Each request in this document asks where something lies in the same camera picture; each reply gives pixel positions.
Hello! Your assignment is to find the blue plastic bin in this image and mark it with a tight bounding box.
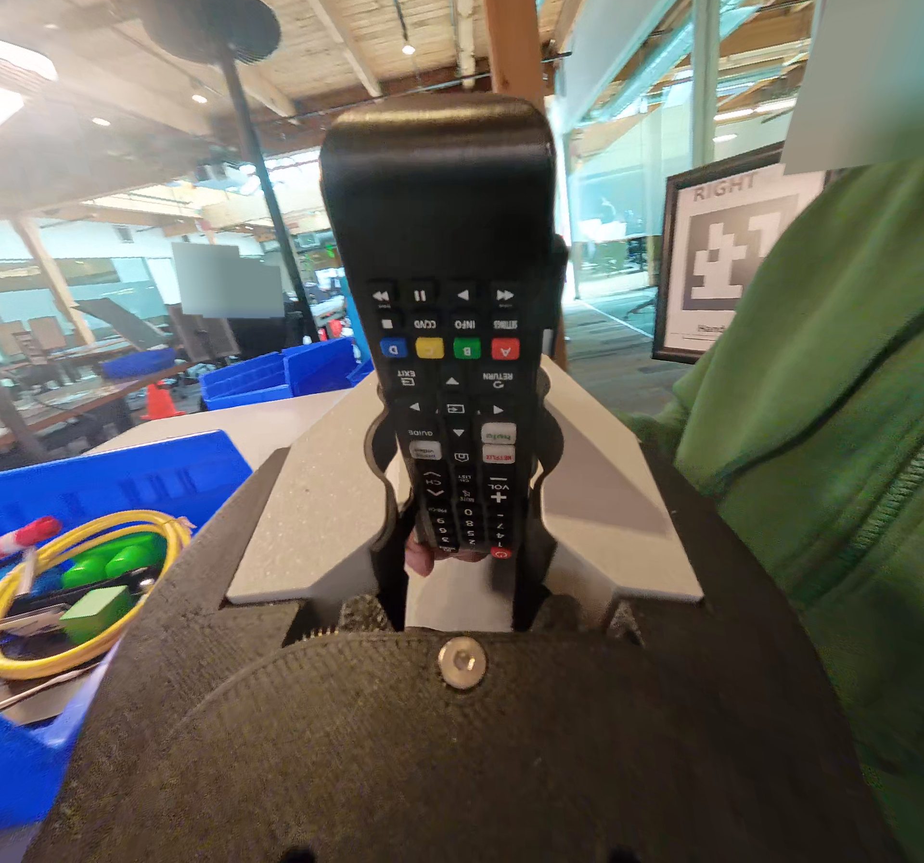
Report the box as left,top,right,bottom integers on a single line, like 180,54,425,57
0,430,255,829
198,336,363,413

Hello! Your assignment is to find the black floor lamp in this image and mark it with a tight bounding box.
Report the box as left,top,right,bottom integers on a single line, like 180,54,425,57
139,0,320,347

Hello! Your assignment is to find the black remote control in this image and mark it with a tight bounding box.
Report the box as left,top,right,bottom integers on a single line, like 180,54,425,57
318,94,568,565

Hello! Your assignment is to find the person's right hand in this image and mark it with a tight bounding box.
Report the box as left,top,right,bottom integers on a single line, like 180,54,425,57
403,537,488,580

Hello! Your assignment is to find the red marker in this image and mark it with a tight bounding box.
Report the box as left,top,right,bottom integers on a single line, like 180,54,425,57
0,515,64,559

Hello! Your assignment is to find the wooden support post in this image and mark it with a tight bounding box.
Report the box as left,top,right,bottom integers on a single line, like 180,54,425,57
475,0,574,373

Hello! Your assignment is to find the yellow cable coil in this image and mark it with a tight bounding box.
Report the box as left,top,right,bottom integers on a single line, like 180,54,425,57
0,510,194,682

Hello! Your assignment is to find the framed black white tag sign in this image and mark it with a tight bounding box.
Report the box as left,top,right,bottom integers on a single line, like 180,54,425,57
652,142,833,364

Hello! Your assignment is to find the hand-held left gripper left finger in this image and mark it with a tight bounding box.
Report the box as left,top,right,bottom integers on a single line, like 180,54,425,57
226,387,414,621

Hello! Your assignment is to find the green plastic block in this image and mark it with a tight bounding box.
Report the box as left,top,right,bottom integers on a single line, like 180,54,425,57
58,586,135,644
58,539,161,591

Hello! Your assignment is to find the wooden work table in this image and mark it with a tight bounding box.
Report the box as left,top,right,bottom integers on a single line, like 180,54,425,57
0,362,177,434

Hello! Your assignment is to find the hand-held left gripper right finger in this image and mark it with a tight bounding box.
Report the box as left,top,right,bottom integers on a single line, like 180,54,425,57
512,358,707,627

